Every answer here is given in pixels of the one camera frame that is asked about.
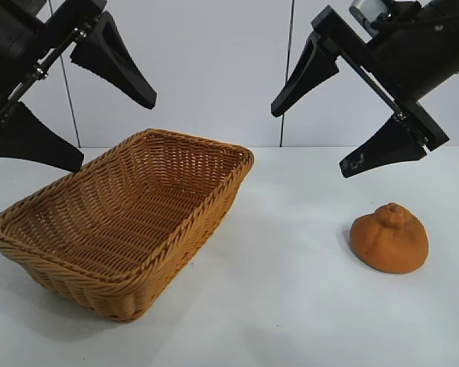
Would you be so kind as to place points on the wrinkled orange fruit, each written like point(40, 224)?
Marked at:
point(386, 248)

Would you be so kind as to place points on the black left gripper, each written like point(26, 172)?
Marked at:
point(7, 42)

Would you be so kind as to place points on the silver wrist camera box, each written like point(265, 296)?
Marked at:
point(359, 9)

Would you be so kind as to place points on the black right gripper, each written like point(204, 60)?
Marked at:
point(409, 61)

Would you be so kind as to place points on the woven wicker basket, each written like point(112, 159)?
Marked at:
point(137, 214)

